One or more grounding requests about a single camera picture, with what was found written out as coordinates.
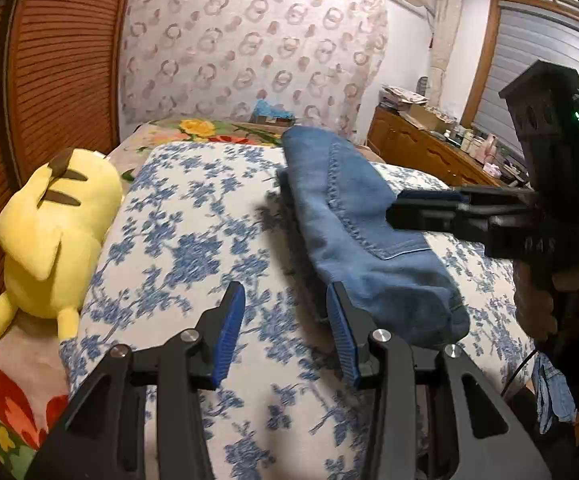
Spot person's right hand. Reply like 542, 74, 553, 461
514, 260, 579, 342

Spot cream lace curtain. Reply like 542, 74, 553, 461
428, 0, 465, 101

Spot pink container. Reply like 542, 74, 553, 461
479, 135, 501, 167

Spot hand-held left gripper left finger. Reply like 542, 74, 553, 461
24, 281, 246, 480

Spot black cable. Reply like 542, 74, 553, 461
500, 260, 579, 398

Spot wooden window frame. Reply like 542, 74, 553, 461
462, 0, 505, 122

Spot long wooden cabinet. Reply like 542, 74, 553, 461
367, 105, 535, 188

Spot crumpled blue cloth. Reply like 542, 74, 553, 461
253, 100, 290, 119

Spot pile of papers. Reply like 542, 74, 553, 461
380, 85, 427, 109

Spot blue denim pants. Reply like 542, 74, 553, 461
276, 125, 471, 350

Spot wooden louvered door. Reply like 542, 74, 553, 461
0, 0, 137, 341

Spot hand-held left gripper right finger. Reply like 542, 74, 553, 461
326, 281, 553, 480

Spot open cardboard box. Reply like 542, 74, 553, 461
404, 104, 453, 132

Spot white quilt with blue flowers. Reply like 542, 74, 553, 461
59, 141, 537, 480

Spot sheer ring-patterned curtain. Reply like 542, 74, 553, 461
119, 0, 389, 133

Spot yellow plush toy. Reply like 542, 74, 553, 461
0, 147, 125, 341

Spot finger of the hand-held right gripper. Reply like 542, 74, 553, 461
449, 186, 535, 207
387, 194, 501, 257

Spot colourful flower blanket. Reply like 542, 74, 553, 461
0, 117, 385, 480

